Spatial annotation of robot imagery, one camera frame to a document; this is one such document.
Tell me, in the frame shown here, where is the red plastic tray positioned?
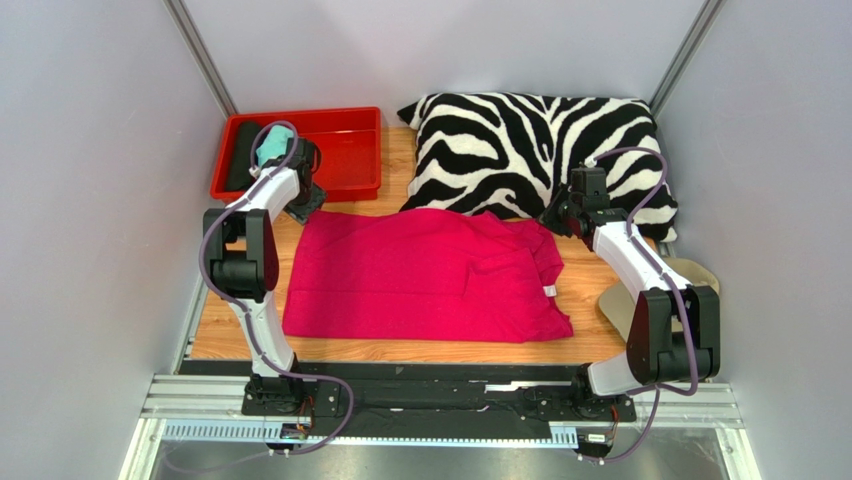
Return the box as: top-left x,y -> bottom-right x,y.
209,106 -> 382,203

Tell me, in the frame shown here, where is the beige baseball cap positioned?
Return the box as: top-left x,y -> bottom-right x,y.
598,257 -> 720,341

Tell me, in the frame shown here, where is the rolled teal t shirt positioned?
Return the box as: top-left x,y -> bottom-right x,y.
255,125 -> 294,167

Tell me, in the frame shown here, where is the zebra print pillow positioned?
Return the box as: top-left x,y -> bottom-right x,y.
397,92 -> 679,243

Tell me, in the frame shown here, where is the aluminium frame rail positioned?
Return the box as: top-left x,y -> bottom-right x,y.
120,361 -> 760,479

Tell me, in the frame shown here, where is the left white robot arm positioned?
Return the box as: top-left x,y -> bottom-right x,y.
199,138 -> 326,416

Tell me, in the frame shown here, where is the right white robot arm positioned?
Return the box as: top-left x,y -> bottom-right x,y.
537,168 -> 721,397

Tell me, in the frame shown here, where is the rolled black t shirt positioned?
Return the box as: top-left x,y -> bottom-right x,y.
224,121 -> 261,192

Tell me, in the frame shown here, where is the magenta t shirt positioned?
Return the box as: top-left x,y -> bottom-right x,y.
282,209 -> 573,343

